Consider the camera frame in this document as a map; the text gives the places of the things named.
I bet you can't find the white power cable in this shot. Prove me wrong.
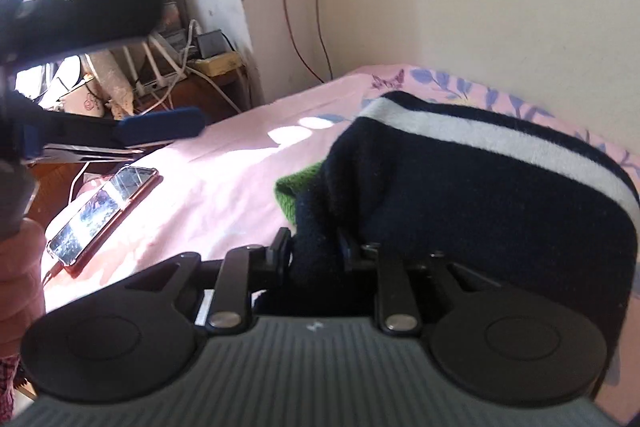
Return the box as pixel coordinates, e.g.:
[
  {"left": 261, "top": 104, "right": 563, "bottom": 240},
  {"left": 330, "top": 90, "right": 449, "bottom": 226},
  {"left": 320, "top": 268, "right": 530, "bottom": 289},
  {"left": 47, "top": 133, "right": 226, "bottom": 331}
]
[{"left": 185, "top": 19, "right": 251, "bottom": 112}]

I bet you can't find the pink tree print bed sheet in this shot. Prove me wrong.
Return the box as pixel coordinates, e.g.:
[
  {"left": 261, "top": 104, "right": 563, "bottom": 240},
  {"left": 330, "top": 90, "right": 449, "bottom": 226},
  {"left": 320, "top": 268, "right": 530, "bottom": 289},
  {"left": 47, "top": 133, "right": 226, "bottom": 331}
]
[{"left": 40, "top": 64, "right": 640, "bottom": 425}]

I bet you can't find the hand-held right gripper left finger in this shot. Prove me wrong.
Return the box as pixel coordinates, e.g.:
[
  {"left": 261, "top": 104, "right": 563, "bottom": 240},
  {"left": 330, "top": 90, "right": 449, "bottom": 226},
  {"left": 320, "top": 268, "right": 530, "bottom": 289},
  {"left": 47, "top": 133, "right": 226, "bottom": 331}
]
[{"left": 125, "top": 227, "right": 293, "bottom": 336}]

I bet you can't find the wooden cabinet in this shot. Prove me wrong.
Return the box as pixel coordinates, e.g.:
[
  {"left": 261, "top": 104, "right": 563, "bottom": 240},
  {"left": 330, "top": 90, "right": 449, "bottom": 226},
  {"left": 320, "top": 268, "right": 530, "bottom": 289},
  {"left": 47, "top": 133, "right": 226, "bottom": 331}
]
[{"left": 20, "top": 67, "right": 261, "bottom": 180}]

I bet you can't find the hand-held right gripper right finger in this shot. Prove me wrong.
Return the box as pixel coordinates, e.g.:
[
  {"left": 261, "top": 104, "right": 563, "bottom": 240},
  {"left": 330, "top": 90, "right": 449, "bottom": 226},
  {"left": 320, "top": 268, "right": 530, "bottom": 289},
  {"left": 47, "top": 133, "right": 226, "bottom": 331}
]
[{"left": 337, "top": 228, "right": 495, "bottom": 336}]

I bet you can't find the green and navy knit sweater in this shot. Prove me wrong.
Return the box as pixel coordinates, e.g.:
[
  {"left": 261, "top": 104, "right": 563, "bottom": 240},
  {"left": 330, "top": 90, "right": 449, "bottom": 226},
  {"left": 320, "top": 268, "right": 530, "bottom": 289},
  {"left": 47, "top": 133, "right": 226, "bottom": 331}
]
[{"left": 252, "top": 90, "right": 640, "bottom": 348}]

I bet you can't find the smartphone in clear case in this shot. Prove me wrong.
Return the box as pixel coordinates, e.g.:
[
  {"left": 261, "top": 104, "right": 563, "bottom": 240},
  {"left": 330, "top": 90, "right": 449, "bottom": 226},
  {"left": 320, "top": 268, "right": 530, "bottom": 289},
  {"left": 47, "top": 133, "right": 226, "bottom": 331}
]
[{"left": 46, "top": 166, "right": 163, "bottom": 279}]

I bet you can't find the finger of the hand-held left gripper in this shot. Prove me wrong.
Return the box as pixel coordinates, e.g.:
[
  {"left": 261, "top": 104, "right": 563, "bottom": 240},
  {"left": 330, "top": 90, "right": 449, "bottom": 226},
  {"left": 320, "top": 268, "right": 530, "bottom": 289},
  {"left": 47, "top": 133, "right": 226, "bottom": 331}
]
[
  {"left": 10, "top": 0, "right": 166, "bottom": 68},
  {"left": 10, "top": 94, "right": 207, "bottom": 164}
]

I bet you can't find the person's left hand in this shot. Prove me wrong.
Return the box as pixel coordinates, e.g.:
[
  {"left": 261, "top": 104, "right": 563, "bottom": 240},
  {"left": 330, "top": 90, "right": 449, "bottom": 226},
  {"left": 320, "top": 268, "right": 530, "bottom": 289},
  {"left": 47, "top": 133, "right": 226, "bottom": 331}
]
[{"left": 0, "top": 222, "right": 47, "bottom": 358}]

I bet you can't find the yellowed power strip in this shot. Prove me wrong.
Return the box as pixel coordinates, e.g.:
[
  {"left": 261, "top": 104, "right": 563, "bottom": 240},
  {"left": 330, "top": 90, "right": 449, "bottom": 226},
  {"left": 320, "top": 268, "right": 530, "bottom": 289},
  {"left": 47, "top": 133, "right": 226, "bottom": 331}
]
[{"left": 192, "top": 52, "right": 244, "bottom": 76}]

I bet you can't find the red patterned cloth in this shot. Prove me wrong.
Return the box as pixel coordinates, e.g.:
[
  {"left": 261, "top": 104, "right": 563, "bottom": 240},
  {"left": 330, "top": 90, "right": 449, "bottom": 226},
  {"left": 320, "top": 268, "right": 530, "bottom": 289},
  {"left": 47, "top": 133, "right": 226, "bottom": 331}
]
[{"left": 0, "top": 354, "right": 23, "bottom": 418}]

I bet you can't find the black charger box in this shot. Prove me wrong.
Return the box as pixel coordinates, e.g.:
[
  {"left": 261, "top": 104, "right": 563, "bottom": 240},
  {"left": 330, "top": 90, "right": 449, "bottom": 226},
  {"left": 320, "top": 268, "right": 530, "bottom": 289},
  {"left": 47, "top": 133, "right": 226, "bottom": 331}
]
[{"left": 196, "top": 29, "right": 228, "bottom": 58}]

